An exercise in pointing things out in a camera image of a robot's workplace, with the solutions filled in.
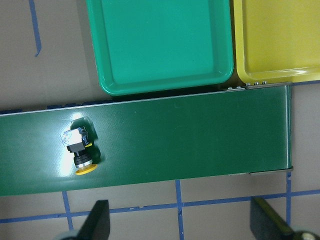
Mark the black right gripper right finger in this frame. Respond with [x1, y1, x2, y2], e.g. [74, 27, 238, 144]
[249, 197, 295, 240]

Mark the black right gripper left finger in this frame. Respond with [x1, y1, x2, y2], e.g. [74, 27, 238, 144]
[76, 200, 110, 240]

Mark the yellow push button switch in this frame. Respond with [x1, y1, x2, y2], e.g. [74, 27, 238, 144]
[61, 126, 98, 176]

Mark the green conveyor belt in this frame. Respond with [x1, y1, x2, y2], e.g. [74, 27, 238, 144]
[0, 84, 292, 196]

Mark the yellow plastic tray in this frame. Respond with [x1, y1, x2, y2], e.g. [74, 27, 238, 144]
[233, 0, 320, 84]

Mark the green plastic tray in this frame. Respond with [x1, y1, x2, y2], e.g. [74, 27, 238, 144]
[86, 0, 234, 96]

